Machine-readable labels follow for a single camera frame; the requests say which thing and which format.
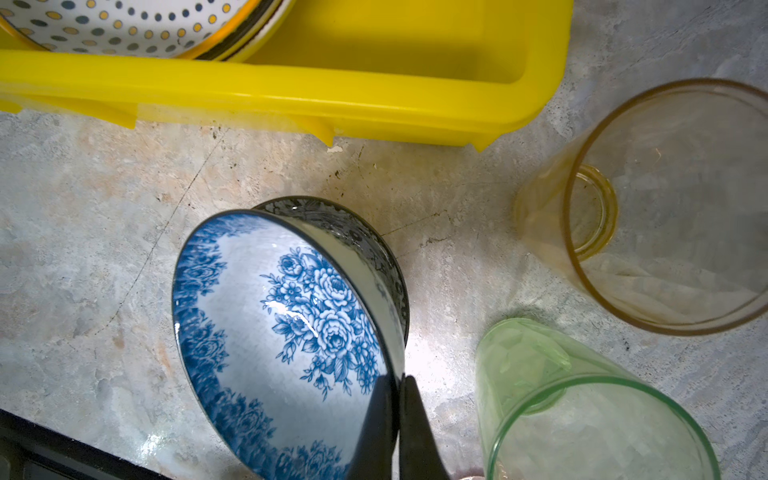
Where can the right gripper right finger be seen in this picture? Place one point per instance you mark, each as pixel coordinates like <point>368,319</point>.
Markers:
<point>419,458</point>

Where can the amber plastic cup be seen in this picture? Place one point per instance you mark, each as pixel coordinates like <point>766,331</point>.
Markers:
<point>659,213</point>

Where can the blue floral bowl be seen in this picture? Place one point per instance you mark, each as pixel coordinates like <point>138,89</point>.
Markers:
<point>283,331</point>

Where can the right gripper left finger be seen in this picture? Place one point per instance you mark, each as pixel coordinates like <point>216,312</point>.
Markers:
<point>374,450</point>

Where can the white plate black striped rim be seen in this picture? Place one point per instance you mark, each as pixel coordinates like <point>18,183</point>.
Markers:
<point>252,36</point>

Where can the yellow plastic bin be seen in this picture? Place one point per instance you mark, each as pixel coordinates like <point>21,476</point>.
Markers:
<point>436,72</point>

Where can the green plastic cup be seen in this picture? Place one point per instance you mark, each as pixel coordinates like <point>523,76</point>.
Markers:
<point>550,407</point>

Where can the black leaf patterned bowl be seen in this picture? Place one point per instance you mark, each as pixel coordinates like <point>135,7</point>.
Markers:
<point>354,232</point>

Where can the dotted plate yellow rim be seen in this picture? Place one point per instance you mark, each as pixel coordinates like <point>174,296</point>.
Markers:
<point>155,29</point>

